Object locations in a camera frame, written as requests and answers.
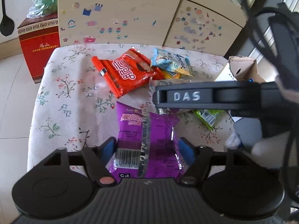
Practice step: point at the red cardboard box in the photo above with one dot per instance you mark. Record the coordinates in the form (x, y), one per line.
(39, 51)

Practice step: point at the purple snack packet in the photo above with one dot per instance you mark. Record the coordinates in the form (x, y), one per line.
(154, 140)

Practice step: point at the small yellow snack packet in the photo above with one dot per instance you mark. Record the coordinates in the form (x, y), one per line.
(172, 75)

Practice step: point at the white cloth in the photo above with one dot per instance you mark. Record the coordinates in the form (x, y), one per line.
(233, 142)

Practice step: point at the crinkled blue snack packet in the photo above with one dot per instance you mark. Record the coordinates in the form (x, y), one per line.
(251, 80)

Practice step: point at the clear plastic bag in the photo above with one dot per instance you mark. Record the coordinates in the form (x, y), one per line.
(44, 0)

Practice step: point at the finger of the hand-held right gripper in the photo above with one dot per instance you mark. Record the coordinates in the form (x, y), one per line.
(161, 110)
(205, 102)

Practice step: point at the floral tablecloth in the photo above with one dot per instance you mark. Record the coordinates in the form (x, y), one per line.
(70, 98)

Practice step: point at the orange-red snack packet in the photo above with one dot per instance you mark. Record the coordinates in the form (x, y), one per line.
(126, 74)

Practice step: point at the green snack packet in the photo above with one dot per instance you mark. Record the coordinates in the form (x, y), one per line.
(208, 119)

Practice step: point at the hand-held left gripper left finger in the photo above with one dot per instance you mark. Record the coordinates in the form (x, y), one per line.
(109, 148)

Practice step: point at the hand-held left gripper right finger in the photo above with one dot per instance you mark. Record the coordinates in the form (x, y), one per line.
(186, 150)

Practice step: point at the person's right forearm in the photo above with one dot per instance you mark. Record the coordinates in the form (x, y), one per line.
(288, 88)

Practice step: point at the black spoon wall sticker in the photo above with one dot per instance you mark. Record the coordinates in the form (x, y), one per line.
(6, 24)

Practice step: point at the cream cabinet with stickers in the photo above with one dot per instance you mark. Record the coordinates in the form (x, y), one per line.
(116, 9)

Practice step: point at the silver snack packet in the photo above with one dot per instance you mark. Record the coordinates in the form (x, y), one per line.
(161, 83)

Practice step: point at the light blue snack packet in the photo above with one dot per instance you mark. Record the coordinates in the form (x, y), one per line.
(172, 60)

